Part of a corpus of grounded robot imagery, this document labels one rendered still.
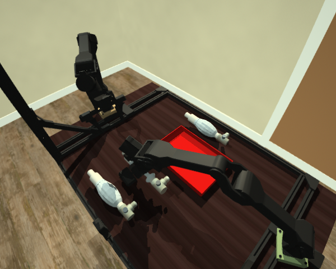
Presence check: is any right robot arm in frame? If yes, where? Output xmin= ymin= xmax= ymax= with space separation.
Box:
xmin=119 ymin=136 xmax=315 ymax=259

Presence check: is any red tray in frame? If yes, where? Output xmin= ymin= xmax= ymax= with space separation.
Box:
xmin=162 ymin=126 xmax=233 ymax=196

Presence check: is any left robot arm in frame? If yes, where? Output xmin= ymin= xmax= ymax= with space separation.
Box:
xmin=74 ymin=32 xmax=115 ymax=109

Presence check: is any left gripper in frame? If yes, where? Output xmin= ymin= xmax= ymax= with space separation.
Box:
xmin=79 ymin=88 xmax=126 ymax=133

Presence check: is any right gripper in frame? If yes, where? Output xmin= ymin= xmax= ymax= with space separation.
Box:
xmin=119 ymin=160 xmax=150 ymax=187

